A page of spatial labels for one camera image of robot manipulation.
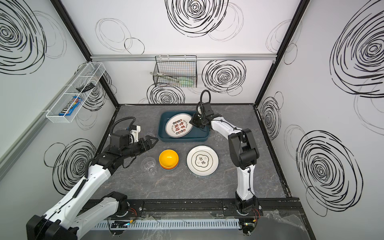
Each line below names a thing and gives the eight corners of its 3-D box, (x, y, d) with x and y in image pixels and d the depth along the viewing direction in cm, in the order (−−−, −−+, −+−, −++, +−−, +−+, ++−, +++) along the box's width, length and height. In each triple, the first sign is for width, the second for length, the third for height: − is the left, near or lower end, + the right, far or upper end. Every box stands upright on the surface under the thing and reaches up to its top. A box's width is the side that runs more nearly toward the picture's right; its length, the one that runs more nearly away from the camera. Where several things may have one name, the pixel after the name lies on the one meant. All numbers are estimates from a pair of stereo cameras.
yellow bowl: (160, 167, 89) (158, 162, 83) (162, 154, 94) (160, 149, 88) (178, 167, 89) (176, 162, 83) (178, 154, 94) (178, 149, 88)
